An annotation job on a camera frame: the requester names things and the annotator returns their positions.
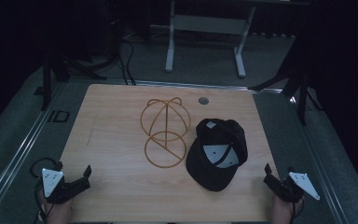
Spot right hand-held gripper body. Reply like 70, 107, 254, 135
263, 171, 321, 203

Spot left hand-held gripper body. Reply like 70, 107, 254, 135
41, 167, 91, 205

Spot black baseball cap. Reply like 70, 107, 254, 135
185, 118, 249, 192

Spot gold wire hat stand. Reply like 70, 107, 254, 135
140, 96, 192, 169

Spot person's left hand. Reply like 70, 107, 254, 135
41, 197, 75, 224

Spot person's right hand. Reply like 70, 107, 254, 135
270, 195, 305, 224

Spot black tripod stand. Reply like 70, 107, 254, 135
33, 36, 122, 112
247, 27, 324, 127

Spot black cable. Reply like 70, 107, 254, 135
29, 157, 58, 224
290, 197, 306, 224

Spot metal floor rail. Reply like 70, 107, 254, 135
287, 92, 352, 224
0, 81, 66, 216

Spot black floor cables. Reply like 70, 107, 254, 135
117, 31, 138, 87

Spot white desk frame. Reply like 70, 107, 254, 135
163, 0, 257, 78

